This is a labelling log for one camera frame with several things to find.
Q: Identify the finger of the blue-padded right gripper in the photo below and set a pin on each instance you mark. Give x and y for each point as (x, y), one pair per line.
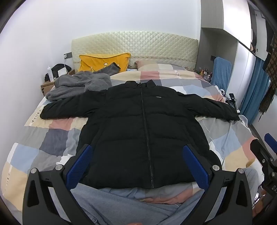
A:
(271, 142)

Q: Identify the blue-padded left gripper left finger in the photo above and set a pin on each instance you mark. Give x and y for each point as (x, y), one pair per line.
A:
(38, 205)

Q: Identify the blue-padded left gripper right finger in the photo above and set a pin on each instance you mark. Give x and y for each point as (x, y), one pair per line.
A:
(226, 198)

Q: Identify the black puffer jacket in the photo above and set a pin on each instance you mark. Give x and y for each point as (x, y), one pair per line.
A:
(138, 131)

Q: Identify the black tripod by bed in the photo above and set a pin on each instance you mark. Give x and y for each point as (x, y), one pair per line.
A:
(231, 100)

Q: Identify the blue curtain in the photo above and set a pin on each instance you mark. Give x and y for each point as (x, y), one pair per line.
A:
(256, 90)

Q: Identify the grey trousers of person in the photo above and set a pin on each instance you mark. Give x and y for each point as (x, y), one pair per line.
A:
(105, 208)

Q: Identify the patchwork checkered duvet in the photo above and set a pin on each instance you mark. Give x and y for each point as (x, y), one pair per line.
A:
(47, 143)

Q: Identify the blue towel on chair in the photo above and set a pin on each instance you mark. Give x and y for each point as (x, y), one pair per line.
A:
(221, 73)

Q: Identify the bottles on side shelf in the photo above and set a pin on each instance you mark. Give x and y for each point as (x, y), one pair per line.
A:
(205, 74)

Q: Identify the wooden bedside table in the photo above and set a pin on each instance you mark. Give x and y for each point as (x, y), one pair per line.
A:
(47, 86)

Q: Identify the grey fleece garment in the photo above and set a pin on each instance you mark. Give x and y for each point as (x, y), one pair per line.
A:
(73, 85)

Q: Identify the clear water bottle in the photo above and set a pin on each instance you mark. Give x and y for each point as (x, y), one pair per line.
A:
(50, 74)

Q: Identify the white tablet on nightstand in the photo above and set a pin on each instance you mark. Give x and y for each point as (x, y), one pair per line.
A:
(62, 71)

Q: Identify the black bag on nightstand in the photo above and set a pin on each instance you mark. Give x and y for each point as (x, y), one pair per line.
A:
(55, 71)

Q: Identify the cream quilted headboard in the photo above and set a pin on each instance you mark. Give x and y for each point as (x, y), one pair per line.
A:
(142, 45)

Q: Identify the pink pillow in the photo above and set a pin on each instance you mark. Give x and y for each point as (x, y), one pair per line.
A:
(141, 63)

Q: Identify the yellow pillow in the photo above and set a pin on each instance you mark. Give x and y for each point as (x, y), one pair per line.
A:
(98, 61)

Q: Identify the wall power socket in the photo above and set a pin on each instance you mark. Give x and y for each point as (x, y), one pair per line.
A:
(68, 55)

